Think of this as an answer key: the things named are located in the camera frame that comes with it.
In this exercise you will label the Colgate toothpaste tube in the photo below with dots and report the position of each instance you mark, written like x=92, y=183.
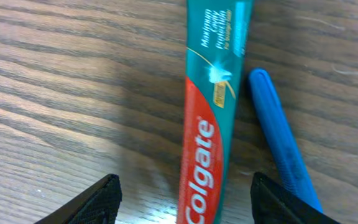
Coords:
x=215, y=48

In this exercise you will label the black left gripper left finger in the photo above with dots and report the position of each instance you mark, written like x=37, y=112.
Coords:
x=98, y=204

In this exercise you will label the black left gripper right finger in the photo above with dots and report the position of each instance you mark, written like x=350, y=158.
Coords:
x=272, y=204

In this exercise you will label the blue disposable razor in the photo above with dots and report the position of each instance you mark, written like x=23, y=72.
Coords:
x=280, y=139

